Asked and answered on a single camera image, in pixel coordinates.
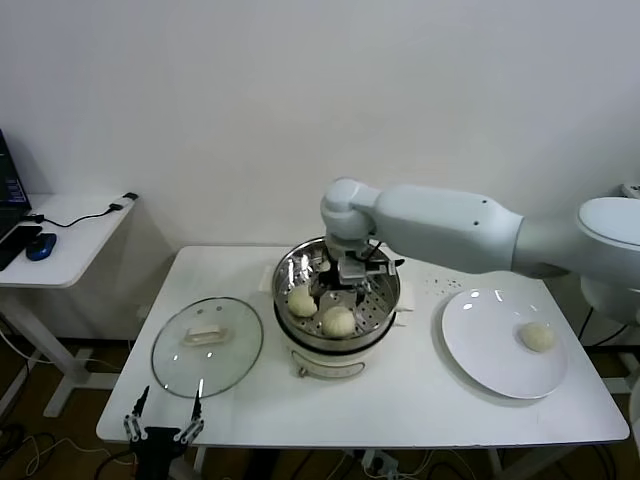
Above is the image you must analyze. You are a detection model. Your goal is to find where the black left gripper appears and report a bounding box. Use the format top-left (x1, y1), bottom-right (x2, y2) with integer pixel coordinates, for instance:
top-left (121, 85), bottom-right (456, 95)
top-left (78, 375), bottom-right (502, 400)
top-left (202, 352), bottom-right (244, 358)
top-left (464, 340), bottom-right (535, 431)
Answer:
top-left (123, 384), bottom-right (206, 452)

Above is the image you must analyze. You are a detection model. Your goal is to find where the black flat keyboard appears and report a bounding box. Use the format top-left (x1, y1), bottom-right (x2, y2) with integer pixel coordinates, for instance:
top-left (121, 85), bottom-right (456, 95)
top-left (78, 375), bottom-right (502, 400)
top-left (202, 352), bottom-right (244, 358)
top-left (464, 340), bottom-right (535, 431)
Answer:
top-left (0, 225), bottom-right (45, 272)

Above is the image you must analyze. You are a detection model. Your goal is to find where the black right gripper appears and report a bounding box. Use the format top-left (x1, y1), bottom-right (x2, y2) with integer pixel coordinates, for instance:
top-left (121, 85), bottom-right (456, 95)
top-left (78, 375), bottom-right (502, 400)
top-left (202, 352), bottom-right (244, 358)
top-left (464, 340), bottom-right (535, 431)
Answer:
top-left (313, 257), bottom-right (375, 308)

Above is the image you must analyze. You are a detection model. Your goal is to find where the black laptop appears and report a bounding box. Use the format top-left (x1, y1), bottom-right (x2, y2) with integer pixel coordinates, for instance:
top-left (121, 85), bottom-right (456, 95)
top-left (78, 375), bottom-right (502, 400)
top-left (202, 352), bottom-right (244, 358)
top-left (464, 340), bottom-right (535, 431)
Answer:
top-left (0, 128), bottom-right (34, 241)

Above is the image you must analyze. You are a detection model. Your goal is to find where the stainless steel steamer basket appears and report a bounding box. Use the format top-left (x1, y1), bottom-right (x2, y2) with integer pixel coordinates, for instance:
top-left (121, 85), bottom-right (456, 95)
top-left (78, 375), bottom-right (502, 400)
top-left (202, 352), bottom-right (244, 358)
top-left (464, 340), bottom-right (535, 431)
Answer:
top-left (257, 237), bottom-right (417, 351)

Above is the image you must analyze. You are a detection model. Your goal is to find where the white round plate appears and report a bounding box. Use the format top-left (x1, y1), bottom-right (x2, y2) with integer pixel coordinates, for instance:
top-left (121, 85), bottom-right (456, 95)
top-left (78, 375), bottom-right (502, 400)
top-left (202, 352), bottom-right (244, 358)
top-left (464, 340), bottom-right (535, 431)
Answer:
top-left (440, 288), bottom-right (570, 400)

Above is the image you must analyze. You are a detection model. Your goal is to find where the white steamed baozi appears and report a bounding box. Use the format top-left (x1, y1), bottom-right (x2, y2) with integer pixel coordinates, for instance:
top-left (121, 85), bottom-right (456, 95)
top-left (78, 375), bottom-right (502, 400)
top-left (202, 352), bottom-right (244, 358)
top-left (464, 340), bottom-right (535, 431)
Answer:
top-left (516, 322), bottom-right (557, 354)
top-left (320, 305), bottom-right (356, 339)
top-left (288, 285), bottom-right (319, 318)

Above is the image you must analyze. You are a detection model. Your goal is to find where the white power strip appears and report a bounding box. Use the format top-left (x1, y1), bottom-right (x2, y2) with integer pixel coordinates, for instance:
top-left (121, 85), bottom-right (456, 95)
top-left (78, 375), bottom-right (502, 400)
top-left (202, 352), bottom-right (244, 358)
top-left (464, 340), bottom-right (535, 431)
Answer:
top-left (362, 449), bottom-right (401, 475)

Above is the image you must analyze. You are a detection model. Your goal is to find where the black USB cable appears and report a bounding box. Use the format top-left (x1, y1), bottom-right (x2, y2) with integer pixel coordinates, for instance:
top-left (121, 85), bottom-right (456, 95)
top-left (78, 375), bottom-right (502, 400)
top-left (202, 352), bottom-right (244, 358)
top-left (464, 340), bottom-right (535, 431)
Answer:
top-left (27, 192), bottom-right (139, 230)

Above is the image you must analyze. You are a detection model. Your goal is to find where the white side desk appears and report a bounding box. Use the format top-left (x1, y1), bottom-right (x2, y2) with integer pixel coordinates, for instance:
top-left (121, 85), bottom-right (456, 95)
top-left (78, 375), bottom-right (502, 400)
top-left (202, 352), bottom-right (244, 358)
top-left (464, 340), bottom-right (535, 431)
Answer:
top-left (0, 193), bottom-right (139, 419)

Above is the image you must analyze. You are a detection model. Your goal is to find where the round glass pot lid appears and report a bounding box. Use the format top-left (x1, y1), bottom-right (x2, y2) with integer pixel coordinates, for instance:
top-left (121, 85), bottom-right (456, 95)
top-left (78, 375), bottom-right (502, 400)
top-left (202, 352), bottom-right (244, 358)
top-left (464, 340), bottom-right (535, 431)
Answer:
top-left (151, 297), bottom-right (265, 400)

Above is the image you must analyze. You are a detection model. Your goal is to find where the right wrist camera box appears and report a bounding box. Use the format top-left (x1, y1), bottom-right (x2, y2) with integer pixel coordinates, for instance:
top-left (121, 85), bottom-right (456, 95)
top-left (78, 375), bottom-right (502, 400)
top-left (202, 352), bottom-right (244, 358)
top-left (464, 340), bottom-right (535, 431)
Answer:
top-left (337, 258), bottom-right (367, 285)

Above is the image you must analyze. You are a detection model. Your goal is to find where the blue computer mouse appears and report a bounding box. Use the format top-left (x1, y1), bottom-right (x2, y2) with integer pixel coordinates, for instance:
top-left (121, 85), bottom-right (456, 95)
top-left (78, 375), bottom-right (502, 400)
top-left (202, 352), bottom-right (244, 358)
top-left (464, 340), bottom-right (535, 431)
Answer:
top-left (25, 233), bottom-right (58, 262)

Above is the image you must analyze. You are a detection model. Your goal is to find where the white electric cooker base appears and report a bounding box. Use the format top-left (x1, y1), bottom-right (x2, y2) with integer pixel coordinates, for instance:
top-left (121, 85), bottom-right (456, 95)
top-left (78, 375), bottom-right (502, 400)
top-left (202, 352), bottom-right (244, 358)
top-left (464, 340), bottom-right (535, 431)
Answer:
top-left (257, 279), bottom-right (417, 380)

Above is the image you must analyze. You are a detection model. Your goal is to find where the black floor cable bundle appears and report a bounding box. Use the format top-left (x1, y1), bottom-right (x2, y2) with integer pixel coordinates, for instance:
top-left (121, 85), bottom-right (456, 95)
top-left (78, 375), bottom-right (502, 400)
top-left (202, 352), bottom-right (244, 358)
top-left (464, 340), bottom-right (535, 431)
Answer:
top-left (0, 423), bottom-right (26, 454)

